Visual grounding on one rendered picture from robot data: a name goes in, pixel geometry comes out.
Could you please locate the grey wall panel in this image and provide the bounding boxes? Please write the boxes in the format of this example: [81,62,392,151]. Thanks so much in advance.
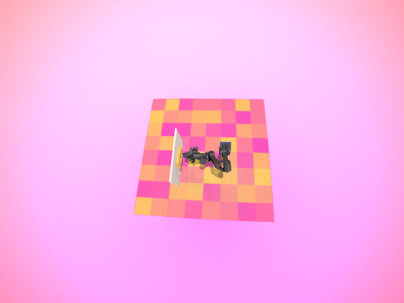
[169,128,183,187]

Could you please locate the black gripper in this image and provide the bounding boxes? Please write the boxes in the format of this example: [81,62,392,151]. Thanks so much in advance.
[182,148,200,163]

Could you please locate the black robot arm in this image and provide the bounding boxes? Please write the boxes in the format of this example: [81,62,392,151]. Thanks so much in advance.
[193,144,232,173]

